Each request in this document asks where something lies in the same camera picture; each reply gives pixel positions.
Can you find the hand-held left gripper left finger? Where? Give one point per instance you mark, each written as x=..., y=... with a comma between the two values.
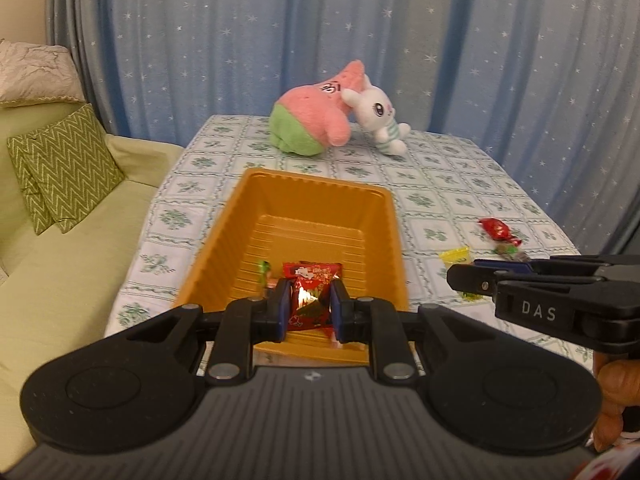
x=284, y=307

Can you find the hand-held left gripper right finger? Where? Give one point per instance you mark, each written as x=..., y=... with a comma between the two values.
x=336, y=310

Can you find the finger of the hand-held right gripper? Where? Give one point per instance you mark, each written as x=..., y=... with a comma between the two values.
x=500, y=264
x=470, y=277

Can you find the green and red candy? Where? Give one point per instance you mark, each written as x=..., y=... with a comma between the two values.
x=510, y=251

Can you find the red twist-wrapped candy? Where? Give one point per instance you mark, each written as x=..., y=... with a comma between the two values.
x=494, y=229

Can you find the red snack packet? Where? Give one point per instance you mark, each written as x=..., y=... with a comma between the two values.
x=310, y=272

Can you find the orange plastic tray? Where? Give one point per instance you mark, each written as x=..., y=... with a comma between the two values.
x=310, y=205

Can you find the person's right hand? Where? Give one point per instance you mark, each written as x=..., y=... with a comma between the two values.
x=612, y=385

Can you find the green floral tablecloth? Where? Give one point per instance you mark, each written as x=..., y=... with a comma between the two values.
x=450, y=195

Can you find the person's printed clothing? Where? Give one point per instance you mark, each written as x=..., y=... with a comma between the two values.
x=600, y=470

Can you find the white rabbit plush toy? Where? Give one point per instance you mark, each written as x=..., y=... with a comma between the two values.
x=375, y=110

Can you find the pink starfish plush toy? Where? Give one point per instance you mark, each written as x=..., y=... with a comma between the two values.
x=310, y=110

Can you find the light green sofa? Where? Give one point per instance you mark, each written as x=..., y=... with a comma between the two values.
x=65, y=285

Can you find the green zigzag cushion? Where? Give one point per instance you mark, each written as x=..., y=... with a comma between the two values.
x=75, y=165
x=22, y=185

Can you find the blue star-print curtain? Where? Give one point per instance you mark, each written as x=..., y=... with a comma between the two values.
x=225, y=35

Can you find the beige embroidered pillow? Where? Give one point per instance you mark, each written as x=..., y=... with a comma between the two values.
x=35, y=70

